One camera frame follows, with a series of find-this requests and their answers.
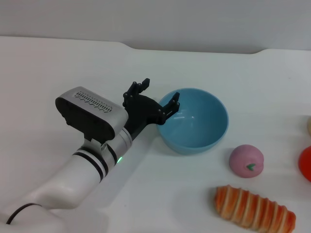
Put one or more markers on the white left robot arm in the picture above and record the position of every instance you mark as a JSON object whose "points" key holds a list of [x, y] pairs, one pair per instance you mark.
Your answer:
{"points": [[80, 174]]}

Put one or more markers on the red round toy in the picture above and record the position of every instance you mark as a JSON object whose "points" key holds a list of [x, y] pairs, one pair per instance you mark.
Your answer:
{"points": [[306, 165]]}

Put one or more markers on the blue bowl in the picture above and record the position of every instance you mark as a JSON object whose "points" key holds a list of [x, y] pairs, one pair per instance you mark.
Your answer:
{"points": [[194, 131]]}

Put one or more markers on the pink toy peach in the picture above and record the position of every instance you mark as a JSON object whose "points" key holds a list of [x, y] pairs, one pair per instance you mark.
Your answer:
{"points": [[243, 157]]}

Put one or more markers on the beige round toy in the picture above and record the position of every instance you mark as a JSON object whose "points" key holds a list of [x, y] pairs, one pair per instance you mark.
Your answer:
{"points": [[309, 126]]}

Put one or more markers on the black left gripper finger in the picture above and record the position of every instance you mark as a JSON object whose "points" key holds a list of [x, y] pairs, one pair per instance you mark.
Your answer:
{"points": [[137, 88], [171, 108]]}

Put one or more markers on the orange striped toy bread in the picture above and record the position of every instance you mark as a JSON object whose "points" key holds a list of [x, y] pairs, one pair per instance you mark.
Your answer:
{"points": [[252, 208]]}

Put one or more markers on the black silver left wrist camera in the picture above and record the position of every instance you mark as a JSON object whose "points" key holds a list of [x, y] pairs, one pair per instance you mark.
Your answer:
{"points": [[92, 114]]}

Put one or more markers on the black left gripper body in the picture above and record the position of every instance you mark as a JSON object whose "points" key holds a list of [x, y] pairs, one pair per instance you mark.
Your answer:
{"points": [[143, 111]]}

